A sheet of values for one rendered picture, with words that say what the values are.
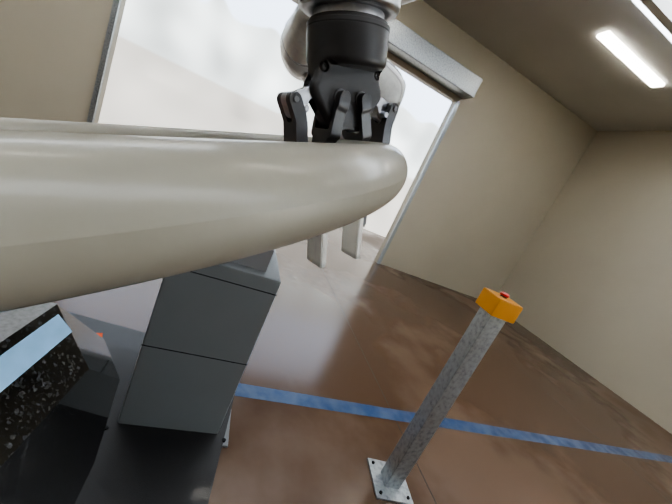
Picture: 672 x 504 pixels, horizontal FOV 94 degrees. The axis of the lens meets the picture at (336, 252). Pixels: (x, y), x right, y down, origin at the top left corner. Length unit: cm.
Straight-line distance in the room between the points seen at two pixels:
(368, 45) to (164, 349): 127
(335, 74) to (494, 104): 634
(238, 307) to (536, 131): 666
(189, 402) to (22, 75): 505
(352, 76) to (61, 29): 552
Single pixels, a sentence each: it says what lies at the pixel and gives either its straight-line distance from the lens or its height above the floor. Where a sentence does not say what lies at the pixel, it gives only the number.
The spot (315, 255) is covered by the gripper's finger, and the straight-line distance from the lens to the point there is 35.
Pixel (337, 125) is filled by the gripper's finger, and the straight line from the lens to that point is 31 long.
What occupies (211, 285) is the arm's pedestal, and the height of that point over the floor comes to 71.
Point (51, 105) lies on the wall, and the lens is 581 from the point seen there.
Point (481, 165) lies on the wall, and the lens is 660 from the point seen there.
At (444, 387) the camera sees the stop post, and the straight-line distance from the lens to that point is 158.
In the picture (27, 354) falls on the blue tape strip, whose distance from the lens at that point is 67.
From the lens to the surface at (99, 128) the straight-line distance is 52.
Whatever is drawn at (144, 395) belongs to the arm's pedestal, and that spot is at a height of 17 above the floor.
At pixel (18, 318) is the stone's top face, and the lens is 69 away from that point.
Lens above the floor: 127
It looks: 14 degrees down
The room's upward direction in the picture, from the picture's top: 25 degrees clockwise
